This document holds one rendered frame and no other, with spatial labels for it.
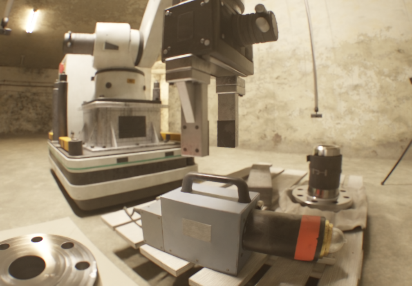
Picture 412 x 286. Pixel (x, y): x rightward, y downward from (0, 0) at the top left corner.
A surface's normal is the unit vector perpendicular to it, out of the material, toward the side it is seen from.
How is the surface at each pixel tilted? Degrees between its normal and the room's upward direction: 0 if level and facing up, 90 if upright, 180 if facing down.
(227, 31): 90
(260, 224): 43
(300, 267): 0
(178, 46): 90
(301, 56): 90
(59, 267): 0
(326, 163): 90
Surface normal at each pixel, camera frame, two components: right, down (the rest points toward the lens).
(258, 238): -0.48, -0.18
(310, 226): -0.26, -0.82
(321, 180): -0.66, 0.04
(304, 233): -0.39, -0.60
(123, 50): 0.43, 0.51
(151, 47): 0.38, 0.75
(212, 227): -0.49, 0.05
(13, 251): 0.00, -1.00
